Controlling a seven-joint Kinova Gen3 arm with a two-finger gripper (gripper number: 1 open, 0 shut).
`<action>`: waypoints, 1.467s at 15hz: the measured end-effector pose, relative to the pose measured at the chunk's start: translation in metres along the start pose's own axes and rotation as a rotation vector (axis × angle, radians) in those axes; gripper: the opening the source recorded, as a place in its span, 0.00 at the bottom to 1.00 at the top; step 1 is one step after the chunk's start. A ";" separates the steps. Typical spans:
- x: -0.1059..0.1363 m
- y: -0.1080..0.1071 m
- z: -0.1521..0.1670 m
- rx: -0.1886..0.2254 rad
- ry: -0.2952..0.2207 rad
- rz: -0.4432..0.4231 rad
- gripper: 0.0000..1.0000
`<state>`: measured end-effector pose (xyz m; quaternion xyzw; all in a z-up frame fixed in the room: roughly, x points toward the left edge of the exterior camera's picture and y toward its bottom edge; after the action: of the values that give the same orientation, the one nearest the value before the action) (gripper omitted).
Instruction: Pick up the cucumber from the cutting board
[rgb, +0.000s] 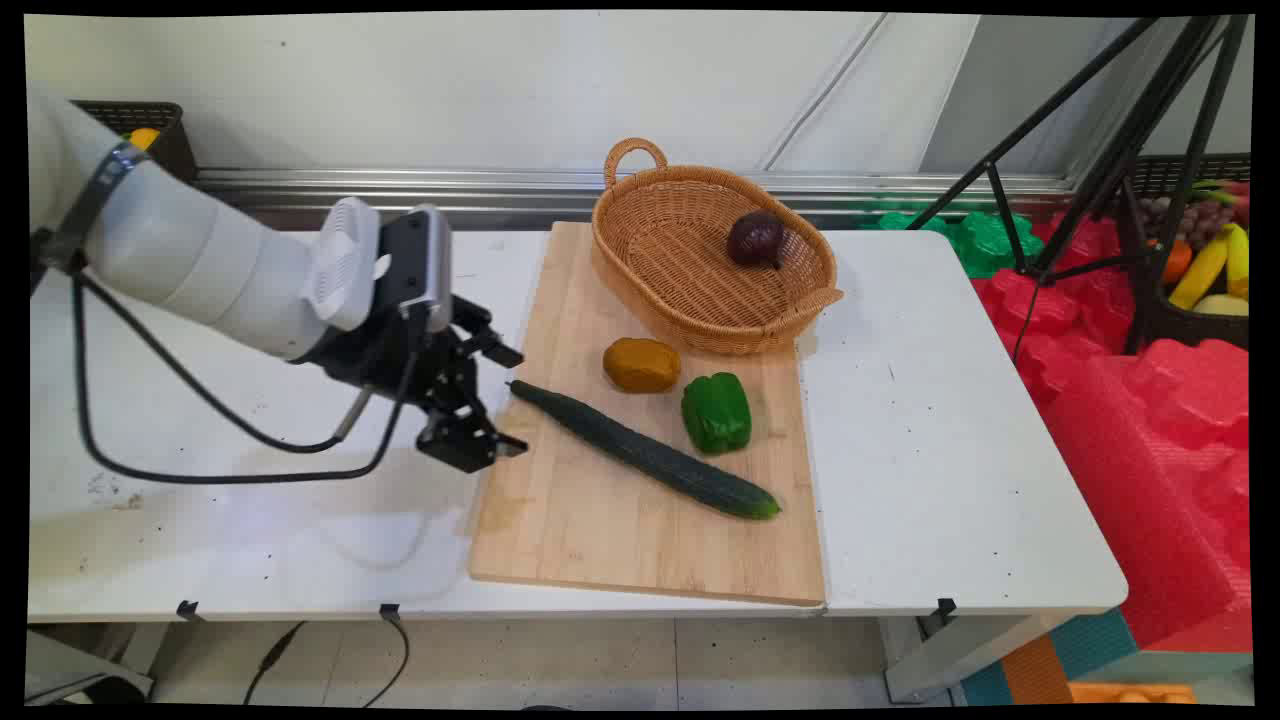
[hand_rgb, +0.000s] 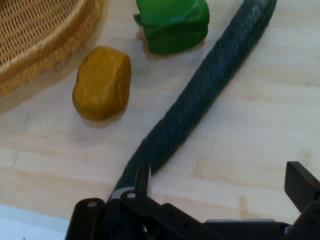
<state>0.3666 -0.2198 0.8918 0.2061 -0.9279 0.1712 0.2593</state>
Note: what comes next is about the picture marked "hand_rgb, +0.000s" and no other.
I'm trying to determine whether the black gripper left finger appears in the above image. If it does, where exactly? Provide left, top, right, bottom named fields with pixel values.
left=65, top=164, right=226, bottom=240

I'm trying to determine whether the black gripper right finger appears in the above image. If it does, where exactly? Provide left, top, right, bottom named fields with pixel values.
left=284, top=161, right=320, bottom=240

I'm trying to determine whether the long dark green cucumber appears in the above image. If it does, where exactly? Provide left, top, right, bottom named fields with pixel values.
left=108, top=0, right=278, bottom=201

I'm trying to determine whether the wooden cutting board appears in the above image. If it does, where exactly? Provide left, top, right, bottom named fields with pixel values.
left=0, top=0, right=320, bottom=226

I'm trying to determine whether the yellow-brown potato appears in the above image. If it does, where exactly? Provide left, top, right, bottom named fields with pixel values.
left=72, top=46, right=132, bottom=121

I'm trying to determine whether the green bell pepper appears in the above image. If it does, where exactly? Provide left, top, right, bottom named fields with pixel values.
left=133, top=0, right=210, bottom=55

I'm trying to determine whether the woven wicker basket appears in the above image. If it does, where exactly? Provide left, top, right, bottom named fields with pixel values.
left=0, top=0, right=110, bottom=97

